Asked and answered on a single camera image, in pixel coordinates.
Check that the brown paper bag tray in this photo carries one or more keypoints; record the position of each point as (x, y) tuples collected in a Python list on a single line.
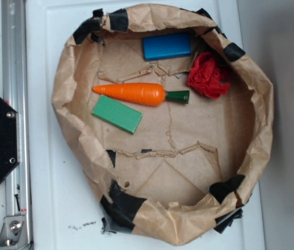
[(188, 168)]

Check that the green wooden block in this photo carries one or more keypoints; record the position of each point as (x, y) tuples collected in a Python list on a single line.
[(117, 114)]

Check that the white plastic tray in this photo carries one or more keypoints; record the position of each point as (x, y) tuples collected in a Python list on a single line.
[(66, 214)]

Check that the blue wooden block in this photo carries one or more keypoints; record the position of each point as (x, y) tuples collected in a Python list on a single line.
[(166, 46)]

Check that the metal corner bracket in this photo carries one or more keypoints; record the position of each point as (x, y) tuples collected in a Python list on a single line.
[(14, 234)]

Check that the aluminium extrusion rail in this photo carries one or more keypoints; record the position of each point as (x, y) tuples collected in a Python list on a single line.
[(17, 184)]

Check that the crumpled red paper ball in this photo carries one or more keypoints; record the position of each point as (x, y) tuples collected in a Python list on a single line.
[(208, 76)]

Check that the orange toy carrot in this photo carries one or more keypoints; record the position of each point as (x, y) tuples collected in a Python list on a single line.
[(150, 94)]

